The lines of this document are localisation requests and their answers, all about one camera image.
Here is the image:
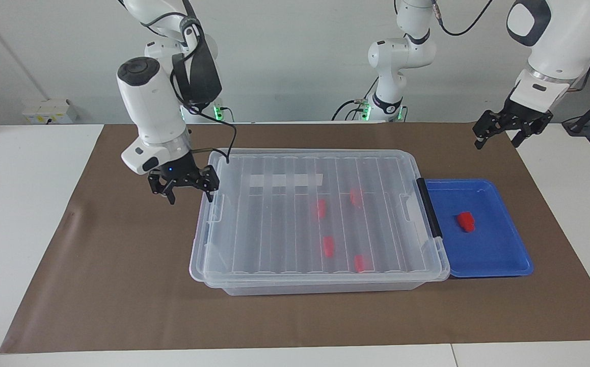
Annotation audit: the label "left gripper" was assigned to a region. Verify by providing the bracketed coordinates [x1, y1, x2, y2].
[473, 96, 554, 150]

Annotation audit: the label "black box latch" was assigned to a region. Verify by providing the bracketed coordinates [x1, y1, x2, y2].
[416, 178, 444, 240]

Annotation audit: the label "blue plastic tray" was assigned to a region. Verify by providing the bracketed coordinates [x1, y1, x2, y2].
[423, 178, 534, 279]

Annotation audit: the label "white power strip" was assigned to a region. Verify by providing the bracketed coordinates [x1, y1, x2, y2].
[22, 99, 78, 125]

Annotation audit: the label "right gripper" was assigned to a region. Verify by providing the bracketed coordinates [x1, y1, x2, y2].
[148, 150, 221, 206]

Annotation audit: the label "black cable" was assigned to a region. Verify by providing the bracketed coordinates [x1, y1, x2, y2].
[430, 0, 495, 37]
[170, 51, 238, 165]
[331, 76, 380, 122]

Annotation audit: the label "clear plastic storage box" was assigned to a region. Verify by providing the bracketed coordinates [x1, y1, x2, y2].
[202, 273, 449, 297]
[189, 148, 451, 284]

